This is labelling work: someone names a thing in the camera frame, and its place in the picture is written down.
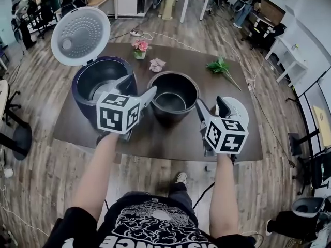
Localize green artificial leaf sprig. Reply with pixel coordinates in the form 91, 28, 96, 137
206, 56, 243, 91

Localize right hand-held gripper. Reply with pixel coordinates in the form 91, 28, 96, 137
195, 96, 250, 165

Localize black office chair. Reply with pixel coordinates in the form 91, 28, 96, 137
31, 0, 56, 40

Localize person's right forearm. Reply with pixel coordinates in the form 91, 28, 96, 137
208, 153, 240, 239

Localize pale pink flowers white pot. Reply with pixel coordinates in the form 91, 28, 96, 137
149, 57, 166, 73

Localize white desk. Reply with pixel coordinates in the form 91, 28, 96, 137
265, 36, 310, 87

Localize dark metal pot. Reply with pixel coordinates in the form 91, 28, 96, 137
147, 71, 200, 126

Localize round beige table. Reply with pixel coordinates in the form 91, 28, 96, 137
0, 79, 33, 161

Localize pink flowers in glass vase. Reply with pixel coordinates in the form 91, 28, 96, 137
131, 39, 149, 60

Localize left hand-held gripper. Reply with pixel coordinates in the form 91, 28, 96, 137
95, 74, 158, 146

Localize brown wooden cabinet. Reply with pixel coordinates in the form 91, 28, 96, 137
258, 0, 287, 27

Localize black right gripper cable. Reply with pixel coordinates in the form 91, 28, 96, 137
192, 183, 214, 210

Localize person's black printed t-shirt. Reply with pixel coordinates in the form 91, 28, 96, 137
50, 192, 259, 248

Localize small yellow table black post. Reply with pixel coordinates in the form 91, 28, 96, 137
288, 104, 331, 157

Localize person's black trousers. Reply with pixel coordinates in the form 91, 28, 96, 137
167, 181, 193, 214

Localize person's left forearm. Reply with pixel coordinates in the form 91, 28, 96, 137
72, 132, 121, 221

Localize white perforated steamer tray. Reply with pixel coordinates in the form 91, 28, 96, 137
210, 96, 250, 129

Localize dark blue rice cooker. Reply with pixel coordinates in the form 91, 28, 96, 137
51, 6, 138, 126

